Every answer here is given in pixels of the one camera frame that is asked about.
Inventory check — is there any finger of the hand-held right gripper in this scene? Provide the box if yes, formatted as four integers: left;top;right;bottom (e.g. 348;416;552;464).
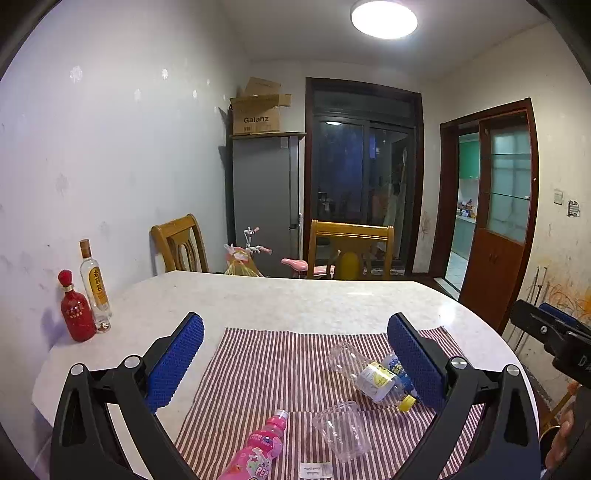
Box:
510;299;571;357
539;302;591;329

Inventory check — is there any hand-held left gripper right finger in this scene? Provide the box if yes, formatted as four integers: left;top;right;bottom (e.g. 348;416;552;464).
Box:
387;312;541;480

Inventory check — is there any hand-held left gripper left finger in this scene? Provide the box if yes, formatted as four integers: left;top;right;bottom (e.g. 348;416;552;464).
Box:
50;311;205;480

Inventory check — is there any blue cartoon drink bottle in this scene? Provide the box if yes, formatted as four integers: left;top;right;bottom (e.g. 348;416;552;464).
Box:
381;353;420;402

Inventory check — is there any clear bottle with yellow cap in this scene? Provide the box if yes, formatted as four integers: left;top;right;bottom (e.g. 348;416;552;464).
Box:
327;342;419;413

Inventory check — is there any clear plastic cup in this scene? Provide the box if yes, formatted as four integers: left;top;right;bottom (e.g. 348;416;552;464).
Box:
312;401;373;463

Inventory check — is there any pink drink bottle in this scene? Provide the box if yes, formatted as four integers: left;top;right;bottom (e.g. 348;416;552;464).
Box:
217;410;290;480

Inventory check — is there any person's right hand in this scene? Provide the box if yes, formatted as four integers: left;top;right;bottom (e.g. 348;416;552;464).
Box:
545;382;581;470

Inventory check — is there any striped cloth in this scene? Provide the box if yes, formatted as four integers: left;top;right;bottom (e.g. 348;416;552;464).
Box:
173;327;485;480

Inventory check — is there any kitchen counter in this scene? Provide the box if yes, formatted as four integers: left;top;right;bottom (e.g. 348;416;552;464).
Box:
454;213;477;259

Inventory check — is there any red liquor bottle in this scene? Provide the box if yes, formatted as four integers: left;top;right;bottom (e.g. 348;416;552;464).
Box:
58;270;97;343

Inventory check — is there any yellow rounded object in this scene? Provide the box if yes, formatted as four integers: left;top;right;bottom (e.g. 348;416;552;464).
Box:
338;251;360;281

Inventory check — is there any clear liquor bottle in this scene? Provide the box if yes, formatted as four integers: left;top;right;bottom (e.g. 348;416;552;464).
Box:
79;239;113;324

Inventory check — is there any yellow plastic bag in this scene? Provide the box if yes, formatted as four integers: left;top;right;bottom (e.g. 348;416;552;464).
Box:
224;244;265;278

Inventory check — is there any wooden chair with oval back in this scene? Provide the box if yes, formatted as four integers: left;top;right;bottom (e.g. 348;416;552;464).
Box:
151;214;209;277

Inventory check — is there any pink tricycle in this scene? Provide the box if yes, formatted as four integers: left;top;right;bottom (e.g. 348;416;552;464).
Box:
242;226;338;280

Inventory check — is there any grey refrigerator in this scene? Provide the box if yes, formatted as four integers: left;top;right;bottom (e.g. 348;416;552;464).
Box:
226;131;307;277

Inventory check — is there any dark glass sliding door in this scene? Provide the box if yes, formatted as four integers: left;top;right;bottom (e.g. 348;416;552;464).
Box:
305;77;424;278

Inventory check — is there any open cardboard box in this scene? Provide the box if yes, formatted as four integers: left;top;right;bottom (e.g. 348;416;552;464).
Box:
229;77;293;136

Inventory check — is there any round ceiling lamp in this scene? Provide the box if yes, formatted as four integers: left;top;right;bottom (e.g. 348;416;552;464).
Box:
350;0;419;40

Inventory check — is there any white wall pipe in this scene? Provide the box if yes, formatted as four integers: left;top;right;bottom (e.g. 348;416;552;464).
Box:
522;267;541;305
531;268;550;306

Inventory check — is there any wooden chair with flat rail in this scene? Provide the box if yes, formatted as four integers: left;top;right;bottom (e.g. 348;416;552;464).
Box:
307;220;395;281

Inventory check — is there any green wall cabinet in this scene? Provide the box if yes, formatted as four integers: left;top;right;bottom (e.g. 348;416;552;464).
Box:
459;137;480;180

